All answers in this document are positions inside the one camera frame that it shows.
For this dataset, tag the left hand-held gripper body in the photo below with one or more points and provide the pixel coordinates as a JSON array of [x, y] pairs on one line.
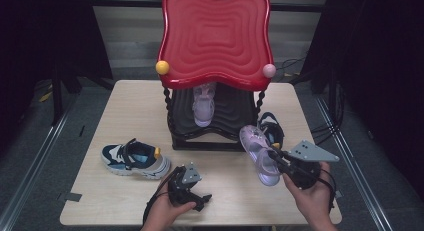
[[180, 189]]

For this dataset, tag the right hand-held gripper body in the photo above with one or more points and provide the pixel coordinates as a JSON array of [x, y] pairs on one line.
[[305, 174]]

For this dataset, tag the navy and white sneaker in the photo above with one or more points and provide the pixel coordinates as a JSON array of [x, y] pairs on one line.
[[133, 156], [275, 132]]

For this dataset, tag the purple translucent sandal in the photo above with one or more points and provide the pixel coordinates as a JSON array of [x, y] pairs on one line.
[[255, 141], [203, 107]]

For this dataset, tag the red and black shoe rack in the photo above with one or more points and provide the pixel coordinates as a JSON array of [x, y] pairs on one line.
[[216, 34]]

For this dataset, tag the person's left hand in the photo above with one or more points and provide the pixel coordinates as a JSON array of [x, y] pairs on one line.
[[161, 214]]

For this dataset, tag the person's right hand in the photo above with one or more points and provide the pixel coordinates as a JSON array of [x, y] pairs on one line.
[[315, 207]]

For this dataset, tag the grey tape piece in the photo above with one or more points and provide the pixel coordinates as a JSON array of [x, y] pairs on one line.
[[339, 194], [73, 197]]

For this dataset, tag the black tape strip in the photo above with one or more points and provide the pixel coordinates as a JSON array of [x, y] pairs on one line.
[[81, 130]]

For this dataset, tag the dark curtain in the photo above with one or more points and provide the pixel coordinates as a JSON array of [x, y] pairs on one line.
[[40, 31], [383, 74]]

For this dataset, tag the black metal stand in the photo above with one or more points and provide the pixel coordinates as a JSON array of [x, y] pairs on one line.
[[57, 97]]

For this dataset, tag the yellow tape strip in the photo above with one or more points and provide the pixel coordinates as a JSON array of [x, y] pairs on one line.
[[45, 97]]

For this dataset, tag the metal floor rail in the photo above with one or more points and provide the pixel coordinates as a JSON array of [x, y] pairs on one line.
[[350, 159], [42, 157]]

